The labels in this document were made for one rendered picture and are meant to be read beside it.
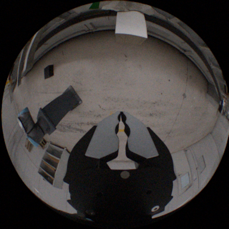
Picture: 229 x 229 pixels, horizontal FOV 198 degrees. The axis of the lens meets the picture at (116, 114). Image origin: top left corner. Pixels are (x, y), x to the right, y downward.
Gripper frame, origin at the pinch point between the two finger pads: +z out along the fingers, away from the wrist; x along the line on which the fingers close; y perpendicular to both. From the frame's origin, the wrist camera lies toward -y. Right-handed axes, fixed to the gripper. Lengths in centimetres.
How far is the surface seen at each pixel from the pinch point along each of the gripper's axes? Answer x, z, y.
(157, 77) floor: 50, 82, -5
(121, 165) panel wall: 20, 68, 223
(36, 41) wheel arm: -22.9, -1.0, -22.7
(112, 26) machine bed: -8, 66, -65
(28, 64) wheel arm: -23.0, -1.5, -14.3
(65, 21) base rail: -26, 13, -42
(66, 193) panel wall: -133, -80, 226
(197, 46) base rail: 45, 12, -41
